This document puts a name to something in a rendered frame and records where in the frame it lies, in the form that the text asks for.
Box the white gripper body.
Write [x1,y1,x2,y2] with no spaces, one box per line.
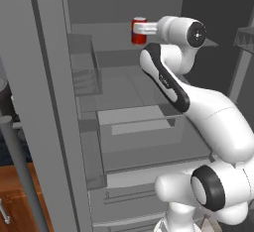
[132,21,160,37]

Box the grey fridge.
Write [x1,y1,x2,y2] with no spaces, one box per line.
[61,0,232,232]

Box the clear fridge door bin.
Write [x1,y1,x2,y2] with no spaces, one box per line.
[66,32,103,97]

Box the grey fridge door with shelf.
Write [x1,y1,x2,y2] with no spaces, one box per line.
[227,24,254,106]

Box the clear fridge drawer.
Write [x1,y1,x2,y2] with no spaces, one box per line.
[96,104,187,174]

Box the red soda can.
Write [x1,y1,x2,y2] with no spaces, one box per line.
[130,16,149,47]

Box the grey freezer drawer front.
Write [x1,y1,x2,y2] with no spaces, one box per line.
[87,174,212,232]

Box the brown wooden cabinet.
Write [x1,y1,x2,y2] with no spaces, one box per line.
[0,162,55,232]

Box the grey fridge door handle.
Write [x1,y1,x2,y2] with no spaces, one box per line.
[0,115,50,232]

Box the silver cabinet handle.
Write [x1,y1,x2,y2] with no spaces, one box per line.
[0,197,12,226]

